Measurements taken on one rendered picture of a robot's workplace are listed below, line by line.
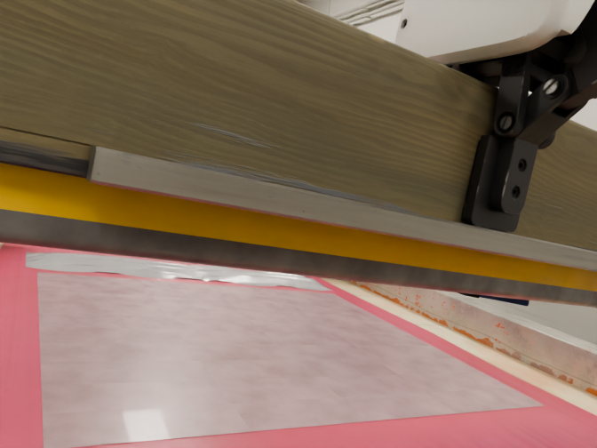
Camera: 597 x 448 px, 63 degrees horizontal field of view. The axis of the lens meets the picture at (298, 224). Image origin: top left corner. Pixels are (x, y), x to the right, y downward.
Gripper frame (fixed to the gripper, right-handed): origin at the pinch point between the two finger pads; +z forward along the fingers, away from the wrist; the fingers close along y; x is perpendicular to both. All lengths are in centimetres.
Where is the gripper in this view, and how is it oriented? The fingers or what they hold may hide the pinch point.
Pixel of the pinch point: (466, 181)
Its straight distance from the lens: 25.5
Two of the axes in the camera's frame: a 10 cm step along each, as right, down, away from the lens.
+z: -2.0, 9.8, 0.7
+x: 8.6, 1.4, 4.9
